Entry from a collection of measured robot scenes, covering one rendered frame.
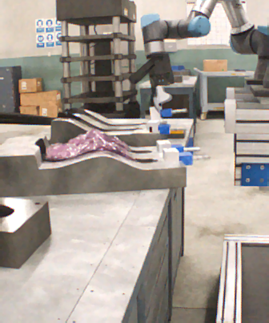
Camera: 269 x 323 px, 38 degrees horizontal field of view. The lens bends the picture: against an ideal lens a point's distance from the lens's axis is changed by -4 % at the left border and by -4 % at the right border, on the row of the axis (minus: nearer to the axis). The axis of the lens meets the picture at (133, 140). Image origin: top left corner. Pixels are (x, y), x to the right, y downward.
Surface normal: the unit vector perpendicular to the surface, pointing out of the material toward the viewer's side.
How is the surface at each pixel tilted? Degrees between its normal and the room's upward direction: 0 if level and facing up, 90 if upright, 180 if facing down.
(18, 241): 90
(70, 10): 90
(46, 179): 90
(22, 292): 0
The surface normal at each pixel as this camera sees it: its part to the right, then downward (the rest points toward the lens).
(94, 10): -0.18, 0.20
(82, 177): 0.10, 0.20
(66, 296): -0.04, -0.98
